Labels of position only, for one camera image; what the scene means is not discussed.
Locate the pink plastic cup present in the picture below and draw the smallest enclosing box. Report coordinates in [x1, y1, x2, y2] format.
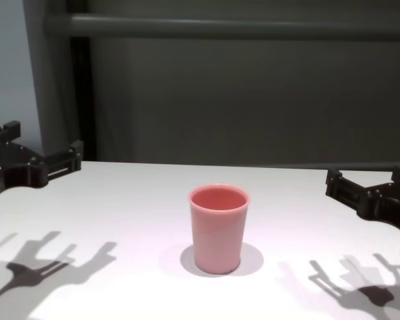
[187, 182, 253, 275]

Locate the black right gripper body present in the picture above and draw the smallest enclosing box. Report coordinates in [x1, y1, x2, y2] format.
[355, 181, 400, 241]

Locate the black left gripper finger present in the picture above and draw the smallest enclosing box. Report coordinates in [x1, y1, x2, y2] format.
[29, 139, 85, 183]
[0, 120, 22, 146]

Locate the black vertical post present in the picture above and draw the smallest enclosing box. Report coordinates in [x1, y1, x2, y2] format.
[69, 35, 98, 163]

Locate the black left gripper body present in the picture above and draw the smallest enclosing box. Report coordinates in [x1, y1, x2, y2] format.
[0, 142, 50, 203]

